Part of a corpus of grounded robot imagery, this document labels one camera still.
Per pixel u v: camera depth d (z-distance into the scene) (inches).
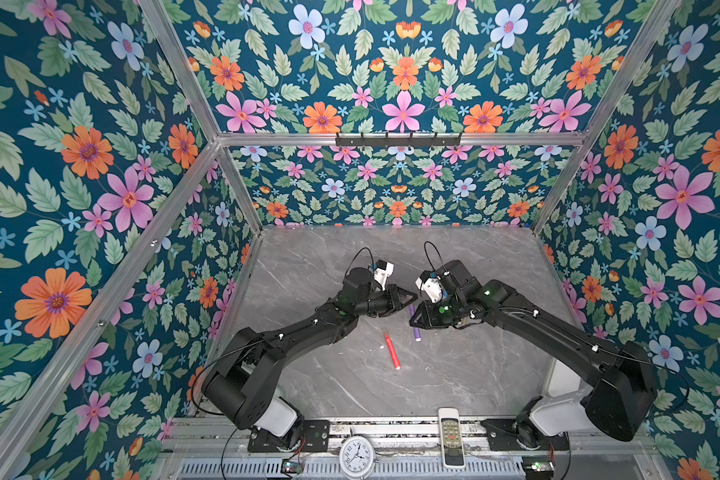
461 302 23.7
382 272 30.8
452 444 28.2
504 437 28.2
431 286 28.9
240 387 17.1
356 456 26.6
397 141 36.4
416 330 29.7
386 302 28.8
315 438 28.9
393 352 34.5
